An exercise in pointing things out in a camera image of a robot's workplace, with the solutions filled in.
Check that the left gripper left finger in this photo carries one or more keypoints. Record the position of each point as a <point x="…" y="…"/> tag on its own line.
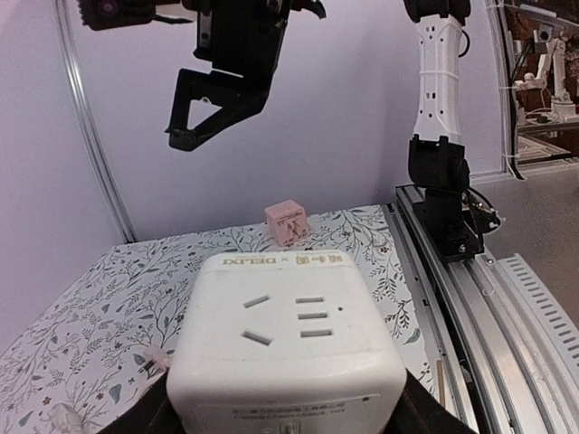
<point x="153" y="413"/>

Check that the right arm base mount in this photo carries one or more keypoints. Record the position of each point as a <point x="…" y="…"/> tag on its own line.
<point x="455" y="215"/>

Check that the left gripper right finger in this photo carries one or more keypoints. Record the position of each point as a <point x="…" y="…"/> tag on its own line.
<point x="417" y="412"/>

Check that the pink cube socket adapter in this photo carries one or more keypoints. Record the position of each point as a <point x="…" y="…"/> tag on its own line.
<point x="287" y="222"/>

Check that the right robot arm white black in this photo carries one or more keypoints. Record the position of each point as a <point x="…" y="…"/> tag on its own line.
<point x="206" y="104"/>

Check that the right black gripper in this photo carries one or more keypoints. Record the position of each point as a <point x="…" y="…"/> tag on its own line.
<point x="244" y="36"/>

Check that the left aluminium frame post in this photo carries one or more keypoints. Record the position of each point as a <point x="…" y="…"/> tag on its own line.
<point x="87" y="124"/>

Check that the floral table mat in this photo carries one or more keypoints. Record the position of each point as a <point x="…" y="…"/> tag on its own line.
<point x="87" y="350"/>

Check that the white cube socket adapter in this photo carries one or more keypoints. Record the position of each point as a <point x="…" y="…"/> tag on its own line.
<point x="284" y="342"/>

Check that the right aluminium frame post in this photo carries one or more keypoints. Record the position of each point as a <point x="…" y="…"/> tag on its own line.
<point x="506" y="90"/>

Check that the aluminium front rail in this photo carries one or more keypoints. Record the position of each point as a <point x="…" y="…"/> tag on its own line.
<point x="504" y="352"/>

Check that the aluminium frame post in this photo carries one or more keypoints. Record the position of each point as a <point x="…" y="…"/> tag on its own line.
<point x="506" y="90"/>
<point x="87" y="124"/>

